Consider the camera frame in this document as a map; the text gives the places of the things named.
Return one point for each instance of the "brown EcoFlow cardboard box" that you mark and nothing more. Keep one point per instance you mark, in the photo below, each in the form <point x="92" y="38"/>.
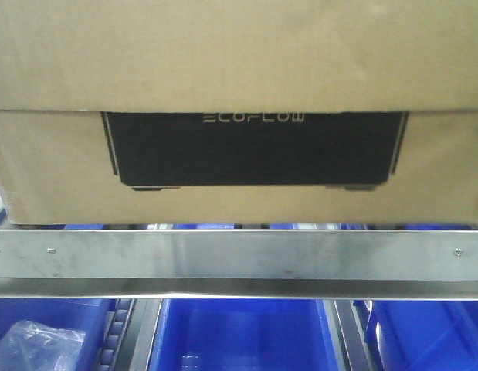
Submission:
<point x="239" y="111"/>

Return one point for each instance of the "blue middle storage bin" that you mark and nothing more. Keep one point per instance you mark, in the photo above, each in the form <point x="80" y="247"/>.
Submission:
<point x="242" y="334"/>

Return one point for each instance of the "blue storage bin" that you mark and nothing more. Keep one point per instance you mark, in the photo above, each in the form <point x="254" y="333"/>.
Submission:
<point x="242" y="334"/>
<point x="423" y="335"/>

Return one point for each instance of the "roller track left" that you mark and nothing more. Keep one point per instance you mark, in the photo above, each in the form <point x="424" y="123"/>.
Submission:
<point x="115" y="334"/>

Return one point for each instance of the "blue right storage bin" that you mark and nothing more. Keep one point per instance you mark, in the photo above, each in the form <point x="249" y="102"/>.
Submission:
<point x="423" y="335"/>

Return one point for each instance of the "blue bin with plastic bag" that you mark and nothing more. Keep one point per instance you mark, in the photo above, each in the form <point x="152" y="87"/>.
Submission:
<point x="88" y="315"/>

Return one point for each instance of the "clear plastic bag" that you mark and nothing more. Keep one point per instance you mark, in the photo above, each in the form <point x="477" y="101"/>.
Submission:
<point x="30" y="345"/>

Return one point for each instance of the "metal shelf front rail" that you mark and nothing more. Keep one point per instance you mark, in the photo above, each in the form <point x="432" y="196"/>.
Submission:
<point x="354" y="264"/>

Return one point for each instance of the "metal divider rail right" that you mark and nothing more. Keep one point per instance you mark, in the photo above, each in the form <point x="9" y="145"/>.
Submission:
<point x="352" y="351"/>

